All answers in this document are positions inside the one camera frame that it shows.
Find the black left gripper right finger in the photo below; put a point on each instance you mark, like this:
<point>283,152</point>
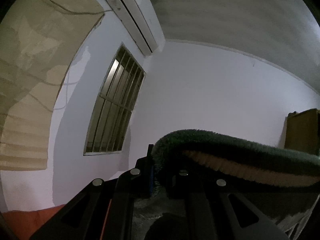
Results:
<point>203,207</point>

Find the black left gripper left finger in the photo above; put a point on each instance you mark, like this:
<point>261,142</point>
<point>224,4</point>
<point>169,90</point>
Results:
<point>103,209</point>

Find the dark green fleece jacket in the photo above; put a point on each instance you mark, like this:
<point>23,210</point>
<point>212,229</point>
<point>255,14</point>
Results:
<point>282,184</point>

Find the orange table cloth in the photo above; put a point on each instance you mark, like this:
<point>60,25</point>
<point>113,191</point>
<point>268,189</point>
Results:
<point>24,223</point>

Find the barred window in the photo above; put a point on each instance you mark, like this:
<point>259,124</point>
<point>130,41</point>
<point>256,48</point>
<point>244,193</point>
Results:
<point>114,105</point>

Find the brown cardboard box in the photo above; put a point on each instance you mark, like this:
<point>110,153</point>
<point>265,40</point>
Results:
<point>302,131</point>

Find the white wall air conditioner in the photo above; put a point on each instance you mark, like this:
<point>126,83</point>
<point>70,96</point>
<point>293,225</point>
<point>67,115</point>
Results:
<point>141,21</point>

